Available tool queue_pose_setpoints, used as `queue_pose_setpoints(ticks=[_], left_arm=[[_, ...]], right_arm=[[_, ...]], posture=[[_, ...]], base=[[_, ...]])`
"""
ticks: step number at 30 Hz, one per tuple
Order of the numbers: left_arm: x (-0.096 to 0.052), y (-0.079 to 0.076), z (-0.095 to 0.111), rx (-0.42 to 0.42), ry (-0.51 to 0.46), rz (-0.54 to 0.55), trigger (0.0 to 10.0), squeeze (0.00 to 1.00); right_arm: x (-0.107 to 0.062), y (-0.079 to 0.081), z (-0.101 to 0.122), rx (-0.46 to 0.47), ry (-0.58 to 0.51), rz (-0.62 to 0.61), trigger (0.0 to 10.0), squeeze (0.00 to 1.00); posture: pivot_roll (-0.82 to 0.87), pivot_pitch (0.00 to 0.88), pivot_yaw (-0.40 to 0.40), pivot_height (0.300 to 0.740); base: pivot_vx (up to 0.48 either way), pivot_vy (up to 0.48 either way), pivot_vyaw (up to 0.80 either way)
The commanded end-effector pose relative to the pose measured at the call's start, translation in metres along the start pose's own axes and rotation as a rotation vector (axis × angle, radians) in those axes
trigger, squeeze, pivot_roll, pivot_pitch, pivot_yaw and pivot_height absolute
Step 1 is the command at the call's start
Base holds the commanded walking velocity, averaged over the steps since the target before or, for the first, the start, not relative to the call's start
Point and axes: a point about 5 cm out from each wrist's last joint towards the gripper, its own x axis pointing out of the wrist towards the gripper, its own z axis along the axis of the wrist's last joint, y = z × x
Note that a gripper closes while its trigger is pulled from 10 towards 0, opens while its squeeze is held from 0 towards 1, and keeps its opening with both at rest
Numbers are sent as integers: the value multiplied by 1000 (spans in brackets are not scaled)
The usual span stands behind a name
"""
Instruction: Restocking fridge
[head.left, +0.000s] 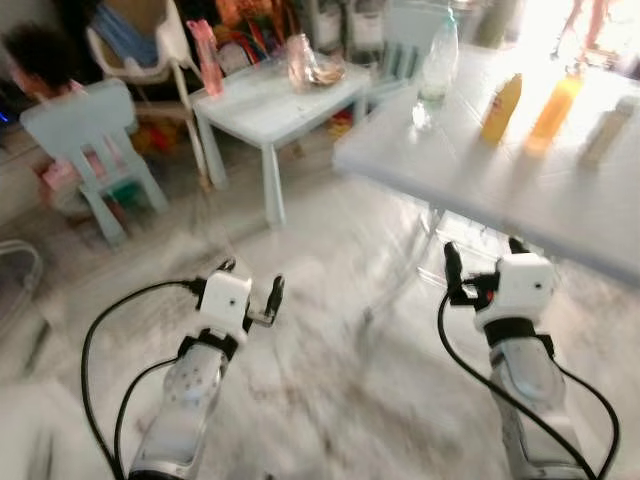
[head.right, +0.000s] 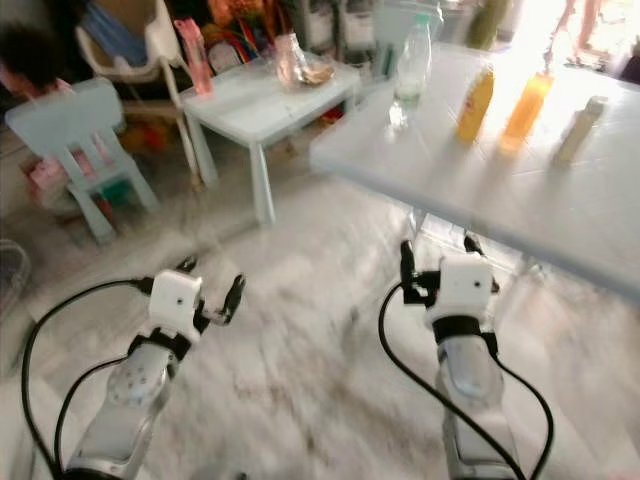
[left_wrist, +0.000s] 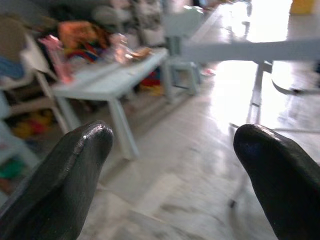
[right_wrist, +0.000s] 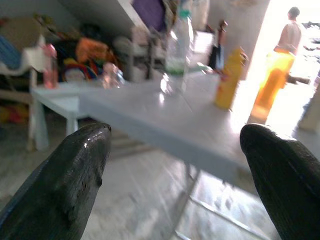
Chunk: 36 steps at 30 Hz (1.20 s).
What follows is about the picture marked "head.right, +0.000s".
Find orange squeeze bottle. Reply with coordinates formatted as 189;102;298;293
500;70;555;153

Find large white plastic table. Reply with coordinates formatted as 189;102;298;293
308;42;640;301

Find yellow juice bottle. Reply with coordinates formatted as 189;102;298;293
454;65;497;144

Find white plastic bottle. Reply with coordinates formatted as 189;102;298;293
552;95;609;169

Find small light blue table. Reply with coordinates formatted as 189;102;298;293
180;57;361;226

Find light blue child chair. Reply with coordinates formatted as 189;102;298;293
5;77;161;244

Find clear plastic water bottle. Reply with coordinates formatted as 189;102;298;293
390;10;433;129

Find white high chair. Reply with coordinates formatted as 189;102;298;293
75;0;201;181

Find pale blue plastic chair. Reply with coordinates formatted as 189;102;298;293
360;5;416;81

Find dark-haired child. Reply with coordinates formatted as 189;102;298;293
0;22;73;101

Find person's bare legs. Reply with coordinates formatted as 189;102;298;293
550;0;611;56

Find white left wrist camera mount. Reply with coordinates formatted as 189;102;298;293
147;270;204;341

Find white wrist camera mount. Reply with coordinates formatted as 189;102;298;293
425;252;494;323
147;270;204;341

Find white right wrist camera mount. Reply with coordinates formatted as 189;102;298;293
425;252;494;323

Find long black right arm cable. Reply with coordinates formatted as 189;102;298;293
378;285;526;480

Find long black arm cable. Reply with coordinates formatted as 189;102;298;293
20;280;156;480
378;285;526;480

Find short black left arm cable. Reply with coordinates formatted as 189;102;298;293
53;357;136;473

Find short black arm cable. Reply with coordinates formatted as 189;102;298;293
495;360;557;480
53;357;136;473

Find long black left arm cable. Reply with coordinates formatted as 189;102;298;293
20;280;156;480

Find short black right arm cable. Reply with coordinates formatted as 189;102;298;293
495;360;557;480

